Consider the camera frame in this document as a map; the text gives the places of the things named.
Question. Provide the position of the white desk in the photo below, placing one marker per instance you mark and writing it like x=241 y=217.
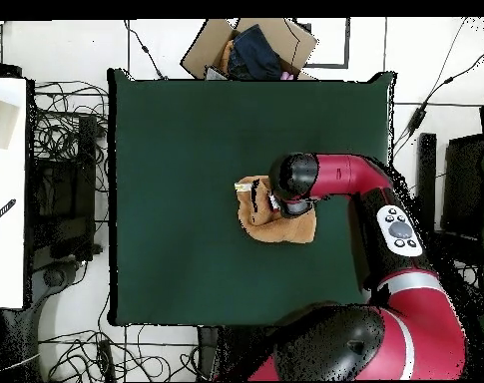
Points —
x=6 y=239

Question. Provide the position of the small pink item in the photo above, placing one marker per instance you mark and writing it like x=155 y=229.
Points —
x=288 y=76

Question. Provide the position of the beige box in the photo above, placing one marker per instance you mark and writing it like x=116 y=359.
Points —
x=0 y=123

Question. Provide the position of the brown cardboard box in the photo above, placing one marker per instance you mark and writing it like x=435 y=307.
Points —
x=201 y=52

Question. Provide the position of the tan terry towel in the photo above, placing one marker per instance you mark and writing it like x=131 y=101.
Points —
x=281 y=229

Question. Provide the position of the dark green table cloth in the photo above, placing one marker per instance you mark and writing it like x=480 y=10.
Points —
x=165 y=119

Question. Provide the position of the dark blue jeans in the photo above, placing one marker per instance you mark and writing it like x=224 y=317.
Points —
x=253 y=52

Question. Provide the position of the black stand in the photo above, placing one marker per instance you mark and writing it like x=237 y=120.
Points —
x=86 y=159
x=427 y=159

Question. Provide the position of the black striped tool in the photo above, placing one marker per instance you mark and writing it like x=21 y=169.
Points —
x=2 y=212

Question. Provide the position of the orange cloth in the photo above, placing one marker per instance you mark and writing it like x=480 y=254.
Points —
x=226 y=54

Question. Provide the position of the black stand base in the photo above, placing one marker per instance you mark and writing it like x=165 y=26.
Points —
x=54 y=276

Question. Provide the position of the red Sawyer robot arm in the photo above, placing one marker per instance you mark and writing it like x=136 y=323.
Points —
x=345 y=173

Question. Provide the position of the black power strip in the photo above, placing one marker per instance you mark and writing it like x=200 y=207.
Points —
x=105 y=359

